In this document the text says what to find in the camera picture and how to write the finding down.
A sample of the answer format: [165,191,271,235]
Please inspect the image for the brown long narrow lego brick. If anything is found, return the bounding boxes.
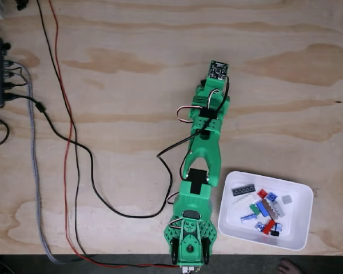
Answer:
[261,199,277,221]

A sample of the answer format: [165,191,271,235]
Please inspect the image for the person's foot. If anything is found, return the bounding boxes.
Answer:
[276,258,300,274]

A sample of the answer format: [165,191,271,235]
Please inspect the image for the thin black wire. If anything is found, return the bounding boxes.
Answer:
[35,0,126,268]

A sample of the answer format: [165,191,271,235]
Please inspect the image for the black camera circuit board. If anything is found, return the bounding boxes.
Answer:
[208,60,229,80]

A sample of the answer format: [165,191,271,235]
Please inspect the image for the blue long narrow lego brick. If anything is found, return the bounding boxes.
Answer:
[256,200,271,217]

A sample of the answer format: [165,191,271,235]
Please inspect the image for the thick black camera cable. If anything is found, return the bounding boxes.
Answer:
[2,75,231,219]

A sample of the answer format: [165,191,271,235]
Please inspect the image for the red long lego brick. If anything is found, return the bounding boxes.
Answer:
[264,219,276,235]

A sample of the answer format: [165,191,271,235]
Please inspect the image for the thin black usb cable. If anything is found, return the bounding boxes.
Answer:
[2,66,29,88]

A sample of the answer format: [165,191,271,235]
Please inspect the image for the grey braided cable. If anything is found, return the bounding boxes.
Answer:
[4,60,86,265]

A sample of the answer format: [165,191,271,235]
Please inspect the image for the light grey lego brick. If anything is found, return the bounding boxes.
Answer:
[271,201,286,220]

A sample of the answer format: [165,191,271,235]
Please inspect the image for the white servo cable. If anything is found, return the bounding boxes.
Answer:
[207,88,221,111]
[176,105,202,124]

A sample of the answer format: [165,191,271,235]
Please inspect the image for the red wire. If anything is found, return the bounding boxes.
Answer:
[47,0,180,269]

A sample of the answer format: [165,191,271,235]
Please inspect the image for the white plastic bin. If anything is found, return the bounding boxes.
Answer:
[218,170,314,252]

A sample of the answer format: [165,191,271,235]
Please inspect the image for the dark grey lego plate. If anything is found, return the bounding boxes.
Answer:
[231,184,257,197]

